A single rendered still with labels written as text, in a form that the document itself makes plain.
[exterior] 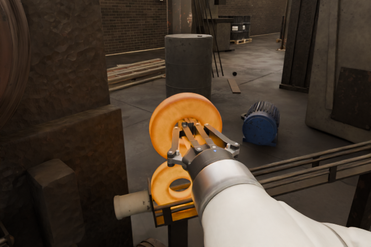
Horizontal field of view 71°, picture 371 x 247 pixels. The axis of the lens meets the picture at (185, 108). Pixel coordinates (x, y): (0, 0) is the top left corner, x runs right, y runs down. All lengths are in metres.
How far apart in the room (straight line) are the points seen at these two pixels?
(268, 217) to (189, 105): 0.31
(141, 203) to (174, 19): 4.27
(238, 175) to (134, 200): 0.43
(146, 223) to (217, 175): 1.34
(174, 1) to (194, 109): 4.31
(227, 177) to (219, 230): 0.07
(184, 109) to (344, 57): 2.30
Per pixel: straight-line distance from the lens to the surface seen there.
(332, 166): 0.88
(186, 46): 2.98
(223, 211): 0.29
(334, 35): 2.73
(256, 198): 0.30
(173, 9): 4.80
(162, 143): 0.55
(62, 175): 0.67
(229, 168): 0.34
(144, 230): 1.63
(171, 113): 0.52
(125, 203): 0.72
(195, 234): 1.59
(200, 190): 0.34
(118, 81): 4.26
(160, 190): 0.72
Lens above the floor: 1.14
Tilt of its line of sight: 20 degrees down
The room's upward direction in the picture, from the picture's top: straight up
